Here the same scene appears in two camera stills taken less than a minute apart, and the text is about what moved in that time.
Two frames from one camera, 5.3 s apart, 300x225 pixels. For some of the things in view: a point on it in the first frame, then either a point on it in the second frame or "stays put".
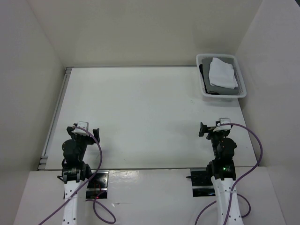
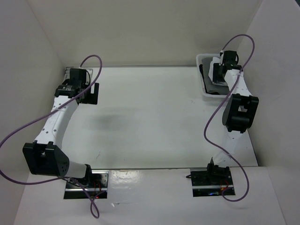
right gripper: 204,129 → 216,66
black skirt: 201,70 stays put
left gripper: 91,140 → 92,98
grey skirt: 214,89 stays put
